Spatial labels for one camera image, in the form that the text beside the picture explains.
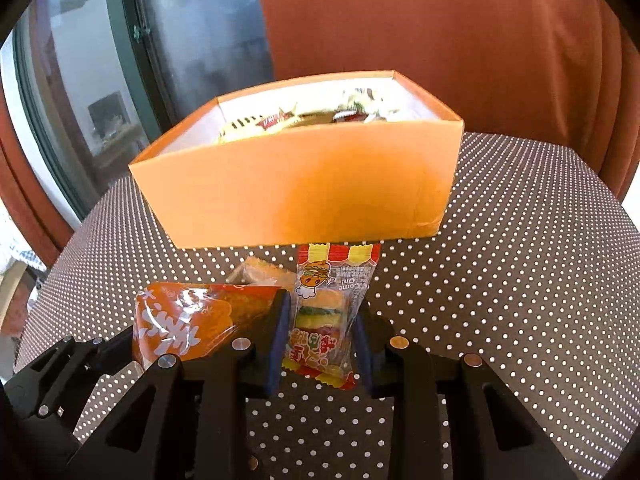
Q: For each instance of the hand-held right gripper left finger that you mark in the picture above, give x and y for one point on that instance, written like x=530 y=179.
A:
x=277 y=347

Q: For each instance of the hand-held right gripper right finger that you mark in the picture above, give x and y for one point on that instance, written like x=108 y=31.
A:
x=363 y=355

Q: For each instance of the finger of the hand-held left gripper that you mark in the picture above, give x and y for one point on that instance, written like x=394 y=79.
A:
x=90 y=390
x=85 y=352

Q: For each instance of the burger gummy candy packet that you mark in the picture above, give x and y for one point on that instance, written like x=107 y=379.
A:
x=325 y=305

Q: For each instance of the orange clear snack packet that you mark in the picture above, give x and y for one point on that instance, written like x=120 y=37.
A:
x=200 y=320

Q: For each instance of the orange cardboard box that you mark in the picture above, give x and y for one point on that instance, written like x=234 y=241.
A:
x=300 y=185

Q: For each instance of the clear wrapped pastry packet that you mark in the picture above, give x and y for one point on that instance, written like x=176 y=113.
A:
x=260 y=272

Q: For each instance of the brown polka dot tablecloth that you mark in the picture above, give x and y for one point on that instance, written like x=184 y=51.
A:
x=500 y=260

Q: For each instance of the gold foil snack packet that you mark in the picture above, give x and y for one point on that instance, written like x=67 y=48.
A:
x=260 y=122

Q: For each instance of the dark cabinet behind window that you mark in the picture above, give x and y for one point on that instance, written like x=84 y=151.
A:
x=112 y=120

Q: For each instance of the large red white snack packet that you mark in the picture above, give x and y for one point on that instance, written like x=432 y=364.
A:
x=350 y=116

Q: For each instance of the green white snack packet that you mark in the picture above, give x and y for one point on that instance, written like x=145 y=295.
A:
x=362 y=97

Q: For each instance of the green window frame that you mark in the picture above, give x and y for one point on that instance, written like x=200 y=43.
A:
x=145 y=60

